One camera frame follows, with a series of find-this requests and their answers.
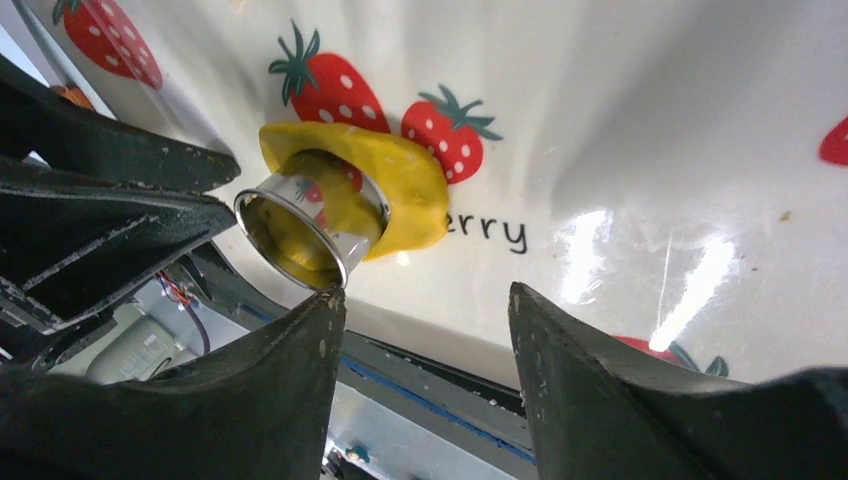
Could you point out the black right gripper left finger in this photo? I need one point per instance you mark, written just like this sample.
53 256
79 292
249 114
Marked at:
256 408

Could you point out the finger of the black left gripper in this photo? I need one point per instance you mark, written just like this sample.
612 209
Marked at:
71 138
71 245

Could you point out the white strawberry rectangular tray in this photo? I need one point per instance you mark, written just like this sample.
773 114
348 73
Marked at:
671 171

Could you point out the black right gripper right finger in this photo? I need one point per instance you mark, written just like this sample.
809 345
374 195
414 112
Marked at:
598 408

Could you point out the yellow dough piece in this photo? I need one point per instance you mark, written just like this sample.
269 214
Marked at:
337 195

